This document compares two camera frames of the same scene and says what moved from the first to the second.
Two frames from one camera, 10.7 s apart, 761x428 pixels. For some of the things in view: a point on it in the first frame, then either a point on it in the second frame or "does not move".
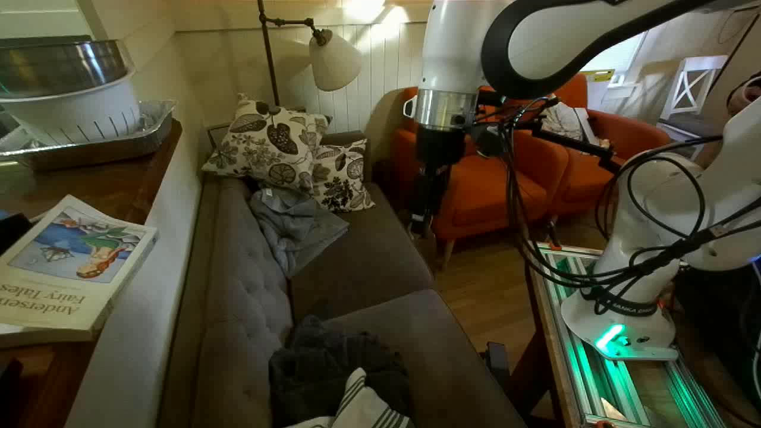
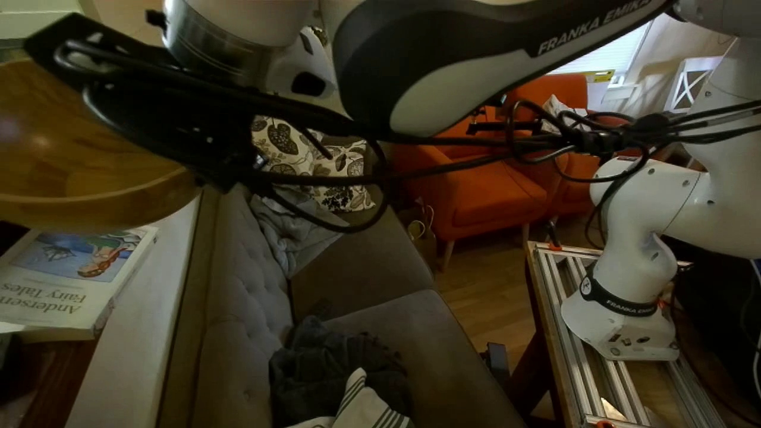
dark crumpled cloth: x=310 y=369 does not move
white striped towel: x=359 y=408 does not move
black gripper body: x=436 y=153 -> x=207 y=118
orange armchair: x=512 y=175 does not move
